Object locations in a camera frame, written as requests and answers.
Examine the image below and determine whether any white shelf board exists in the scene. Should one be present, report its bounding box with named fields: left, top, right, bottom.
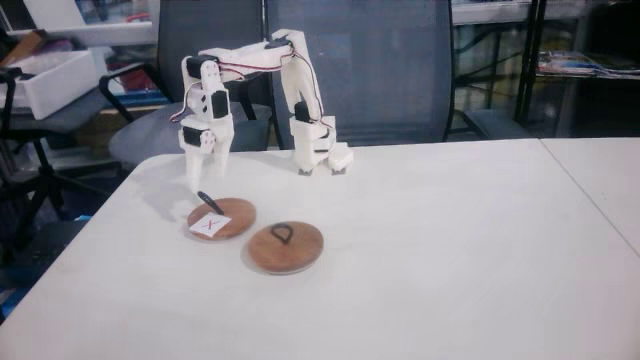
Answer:
left=5, top=20, right=161, bottom=47

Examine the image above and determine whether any plain wooden lid black loop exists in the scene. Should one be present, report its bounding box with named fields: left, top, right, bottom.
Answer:
left=246, top=221, right=325, bottom=276

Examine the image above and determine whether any black framed chair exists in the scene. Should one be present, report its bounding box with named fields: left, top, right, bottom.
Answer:
left=0, top=67, right=124, bottom=266

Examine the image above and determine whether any short red servo wire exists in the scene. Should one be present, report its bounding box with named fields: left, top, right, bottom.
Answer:
left=168, top=82, right=194, bottom=124

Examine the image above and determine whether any grey cushion office chair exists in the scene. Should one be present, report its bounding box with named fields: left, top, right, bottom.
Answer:
left=98, top=0, right=275, bottom=169

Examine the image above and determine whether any brown wooden board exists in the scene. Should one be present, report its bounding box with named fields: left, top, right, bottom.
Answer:
left=0, top=29, right=49, bottom=69

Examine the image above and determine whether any black shelf rack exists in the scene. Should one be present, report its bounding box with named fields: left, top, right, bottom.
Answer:
left=449, top=0, right=640, bottom=139

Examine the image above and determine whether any white box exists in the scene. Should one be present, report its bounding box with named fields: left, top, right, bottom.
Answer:
left=0, top=48, right=99, bottom=121

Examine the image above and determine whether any stack of magazines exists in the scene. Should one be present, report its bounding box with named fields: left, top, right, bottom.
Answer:
left=537, top=49, right=640, bottom=81

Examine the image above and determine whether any long red servo wire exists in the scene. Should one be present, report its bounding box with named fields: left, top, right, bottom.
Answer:
left=217, top=47, right=301, bottom=81

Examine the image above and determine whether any wooden lid with red cross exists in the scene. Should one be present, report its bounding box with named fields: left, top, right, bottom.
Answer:
left=186, top=190, right=257, bottom=243

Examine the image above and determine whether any wide mesh back office chair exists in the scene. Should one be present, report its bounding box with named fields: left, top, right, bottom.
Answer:
left=263, top=0, right=532, bottom=150

